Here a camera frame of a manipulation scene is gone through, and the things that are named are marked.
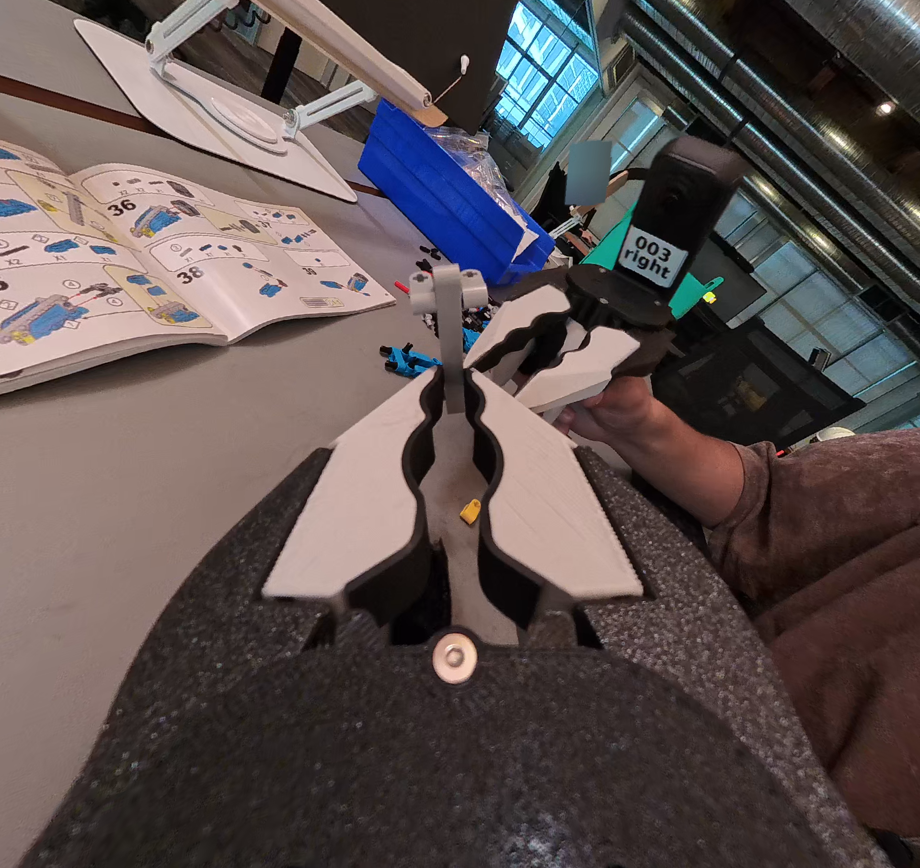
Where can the large silver ventilation duct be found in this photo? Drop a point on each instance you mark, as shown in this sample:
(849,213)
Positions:
(862,27)

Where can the black monitor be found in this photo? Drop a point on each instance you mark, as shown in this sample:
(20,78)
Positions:
(733,286)

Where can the clear plastic bag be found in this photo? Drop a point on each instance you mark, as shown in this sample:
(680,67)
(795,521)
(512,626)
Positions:
(467,156)

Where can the person's right forearm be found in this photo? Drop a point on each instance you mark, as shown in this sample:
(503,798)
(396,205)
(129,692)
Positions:
(697,473)

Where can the blue plastic bin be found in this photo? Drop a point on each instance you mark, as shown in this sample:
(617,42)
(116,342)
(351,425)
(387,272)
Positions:
(445,207)

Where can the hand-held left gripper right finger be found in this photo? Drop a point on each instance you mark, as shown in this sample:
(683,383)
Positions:
(560,523)

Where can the person's right hand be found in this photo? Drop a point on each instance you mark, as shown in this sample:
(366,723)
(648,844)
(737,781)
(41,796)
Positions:
(632,422)

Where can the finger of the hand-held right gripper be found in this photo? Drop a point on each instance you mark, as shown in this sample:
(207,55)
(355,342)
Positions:
(514,318)
(582,368)

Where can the blue panel with black pins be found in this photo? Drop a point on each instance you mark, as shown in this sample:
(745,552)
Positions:
(410,361)

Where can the teal green box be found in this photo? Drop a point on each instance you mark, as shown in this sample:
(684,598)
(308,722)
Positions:
(604,250)

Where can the yellow connector piece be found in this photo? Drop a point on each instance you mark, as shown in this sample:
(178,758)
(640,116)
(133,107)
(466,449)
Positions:
(471,512)

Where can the short grey connector piece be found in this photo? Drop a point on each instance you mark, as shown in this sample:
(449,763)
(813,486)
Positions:
(424,293)

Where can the long grey building beam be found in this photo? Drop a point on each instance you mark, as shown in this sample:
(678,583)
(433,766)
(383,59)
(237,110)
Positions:
(453,350)

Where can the pile of small building pieces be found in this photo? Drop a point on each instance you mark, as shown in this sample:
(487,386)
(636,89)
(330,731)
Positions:
(478,318)

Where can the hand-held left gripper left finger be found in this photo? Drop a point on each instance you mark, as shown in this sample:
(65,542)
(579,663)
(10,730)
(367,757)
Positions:
(345,516)

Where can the white laptop stand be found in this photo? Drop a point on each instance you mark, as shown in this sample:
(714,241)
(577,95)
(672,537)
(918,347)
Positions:
(237,121)

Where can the instruction booklet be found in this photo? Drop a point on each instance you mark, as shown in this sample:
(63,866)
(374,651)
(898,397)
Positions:
(180,271)

